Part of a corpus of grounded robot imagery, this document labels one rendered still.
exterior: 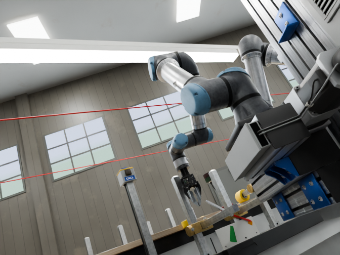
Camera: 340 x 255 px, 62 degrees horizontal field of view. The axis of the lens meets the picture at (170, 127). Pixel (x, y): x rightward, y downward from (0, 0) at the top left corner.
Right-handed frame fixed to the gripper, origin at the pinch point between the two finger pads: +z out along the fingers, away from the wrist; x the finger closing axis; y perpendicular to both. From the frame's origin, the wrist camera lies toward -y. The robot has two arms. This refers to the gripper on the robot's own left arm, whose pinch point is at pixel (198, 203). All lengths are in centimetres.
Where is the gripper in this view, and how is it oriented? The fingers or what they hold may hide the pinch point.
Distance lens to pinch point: 149.5
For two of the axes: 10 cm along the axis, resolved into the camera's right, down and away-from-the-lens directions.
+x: 9.2, -4.0, -0.1
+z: 3.7, 8.4, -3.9
